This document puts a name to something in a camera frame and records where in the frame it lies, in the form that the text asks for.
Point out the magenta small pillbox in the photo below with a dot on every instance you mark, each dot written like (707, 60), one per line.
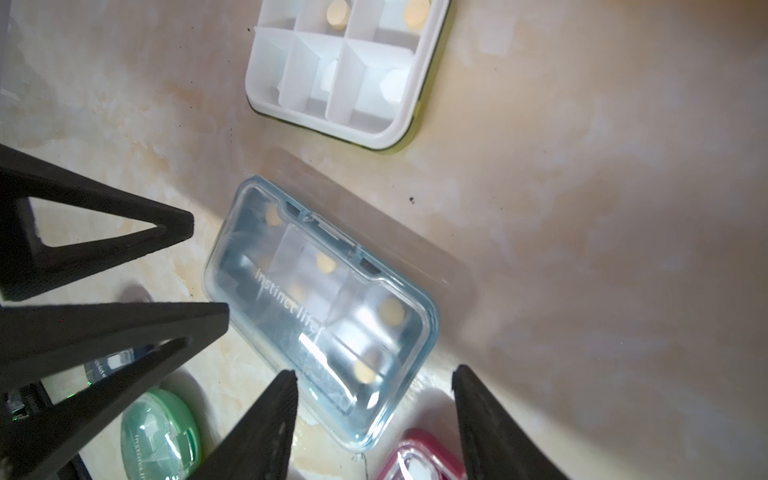
(420, 455)

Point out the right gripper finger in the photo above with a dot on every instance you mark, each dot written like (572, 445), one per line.
(259, 446)
(493, 445)

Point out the lime green open pillbox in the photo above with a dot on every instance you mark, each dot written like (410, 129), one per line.
(357, 71)

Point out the teal rectangular pillbox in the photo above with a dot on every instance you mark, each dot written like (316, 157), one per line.
(309, 298)

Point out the green round pillbox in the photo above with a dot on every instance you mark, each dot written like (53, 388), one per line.
(159, 437)

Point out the navy round pillbox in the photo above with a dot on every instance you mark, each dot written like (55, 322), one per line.
(101, 368)

